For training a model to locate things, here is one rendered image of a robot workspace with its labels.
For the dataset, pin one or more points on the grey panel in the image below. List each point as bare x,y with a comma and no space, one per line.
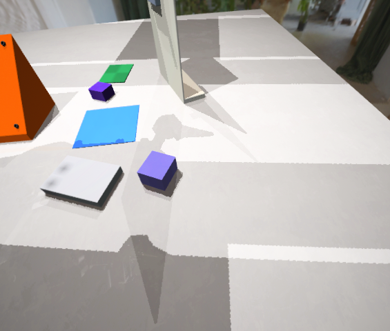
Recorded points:
164,24

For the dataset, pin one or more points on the green flat square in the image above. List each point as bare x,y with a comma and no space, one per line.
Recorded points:
116,73

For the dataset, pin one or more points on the blue flat square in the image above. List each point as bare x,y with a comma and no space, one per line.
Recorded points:
108,126

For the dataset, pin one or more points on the purple cube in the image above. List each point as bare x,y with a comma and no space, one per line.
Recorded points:
157,170
101,91

